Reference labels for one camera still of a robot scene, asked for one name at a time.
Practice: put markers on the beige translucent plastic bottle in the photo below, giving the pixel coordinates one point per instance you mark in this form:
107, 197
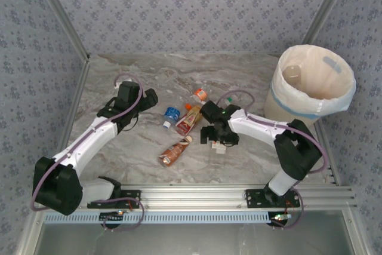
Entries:
292, 76

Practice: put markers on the crushed clear bottle orange label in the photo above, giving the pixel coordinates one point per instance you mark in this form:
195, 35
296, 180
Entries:
200, 94

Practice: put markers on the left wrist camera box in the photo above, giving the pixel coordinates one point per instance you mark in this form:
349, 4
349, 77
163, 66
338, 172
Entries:
128, 93

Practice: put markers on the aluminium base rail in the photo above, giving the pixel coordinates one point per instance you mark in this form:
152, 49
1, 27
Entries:
191, 196

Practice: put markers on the small circuit board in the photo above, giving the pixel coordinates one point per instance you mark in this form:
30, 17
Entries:
280, 217
112, 216

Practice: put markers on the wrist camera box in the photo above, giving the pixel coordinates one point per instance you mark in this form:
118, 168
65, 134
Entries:
211, 111
128, 93

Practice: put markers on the aluminium table side rail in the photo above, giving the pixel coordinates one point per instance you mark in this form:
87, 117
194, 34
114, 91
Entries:
76, 93
332, 174

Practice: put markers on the white waste bin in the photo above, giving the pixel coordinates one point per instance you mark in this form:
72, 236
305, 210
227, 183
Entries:
280, 112

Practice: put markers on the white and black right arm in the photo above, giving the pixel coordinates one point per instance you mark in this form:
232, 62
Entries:
295, 153

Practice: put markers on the aluminium corner post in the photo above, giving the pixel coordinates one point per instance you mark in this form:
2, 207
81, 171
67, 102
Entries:
328, 5
63, 13

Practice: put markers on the steel lower shelf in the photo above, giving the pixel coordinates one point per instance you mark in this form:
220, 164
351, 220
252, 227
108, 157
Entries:
191, 240

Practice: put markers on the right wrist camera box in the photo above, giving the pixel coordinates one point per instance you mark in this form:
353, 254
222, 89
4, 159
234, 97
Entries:
211, 111

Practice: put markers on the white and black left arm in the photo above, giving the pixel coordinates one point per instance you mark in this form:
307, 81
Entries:
86, 144

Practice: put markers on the translucent white bin liner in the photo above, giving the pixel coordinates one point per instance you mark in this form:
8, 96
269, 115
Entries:
322, 76

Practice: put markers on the clear bottle white label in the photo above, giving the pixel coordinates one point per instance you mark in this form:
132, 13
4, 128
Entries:
219, 148

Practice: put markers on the brown label drink bottle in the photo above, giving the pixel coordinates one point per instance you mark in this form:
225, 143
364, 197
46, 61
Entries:
174, 152

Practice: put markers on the gold and red tea bottle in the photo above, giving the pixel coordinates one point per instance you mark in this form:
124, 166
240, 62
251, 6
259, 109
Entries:
189, 119

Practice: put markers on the clear bottle blue label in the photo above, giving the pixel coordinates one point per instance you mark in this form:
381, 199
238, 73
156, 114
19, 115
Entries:
172, 113

